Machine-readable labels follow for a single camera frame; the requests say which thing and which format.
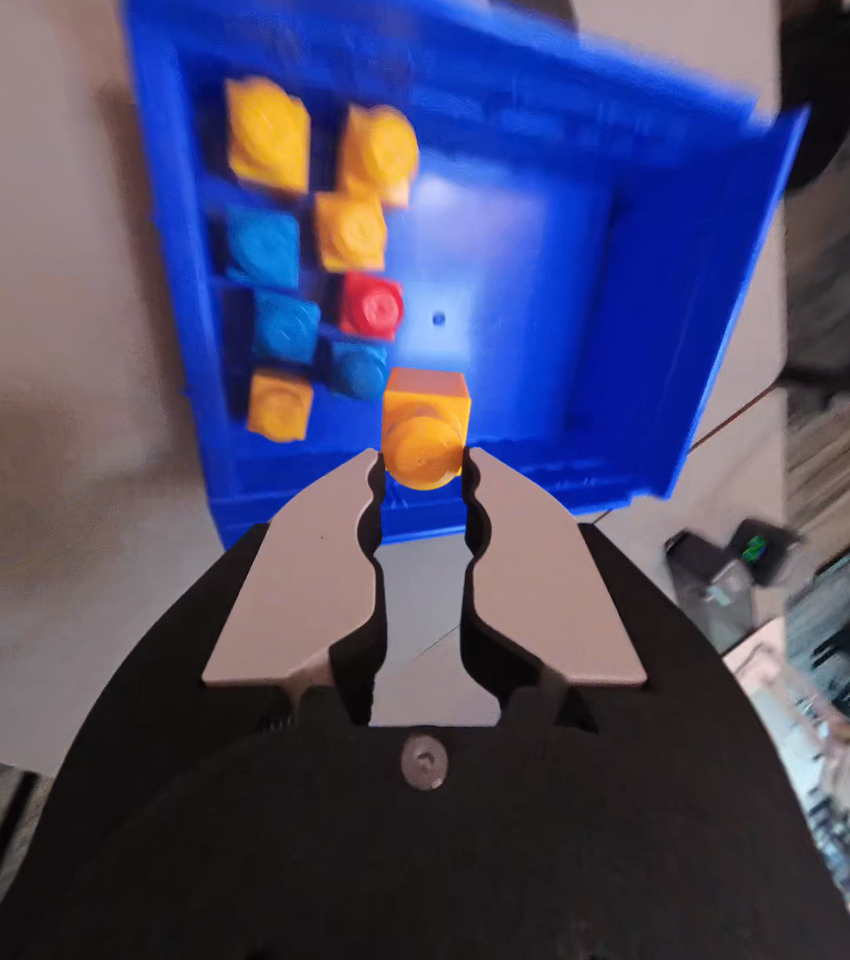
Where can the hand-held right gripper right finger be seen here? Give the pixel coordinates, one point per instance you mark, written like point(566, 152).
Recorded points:
point(545, 592)

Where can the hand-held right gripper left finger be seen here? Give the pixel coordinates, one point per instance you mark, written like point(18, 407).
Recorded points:
point(305, 585)

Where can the yellow mega block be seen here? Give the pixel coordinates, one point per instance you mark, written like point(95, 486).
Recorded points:
point(425, 420)

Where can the blue plastic bin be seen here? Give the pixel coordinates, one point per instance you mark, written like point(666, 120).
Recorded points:
point(545, 262)

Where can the pile of blocks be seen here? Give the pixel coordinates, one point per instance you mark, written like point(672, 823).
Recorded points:
point(267, 135)

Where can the dark device box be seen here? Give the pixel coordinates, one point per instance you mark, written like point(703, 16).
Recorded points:
point(702, 577)

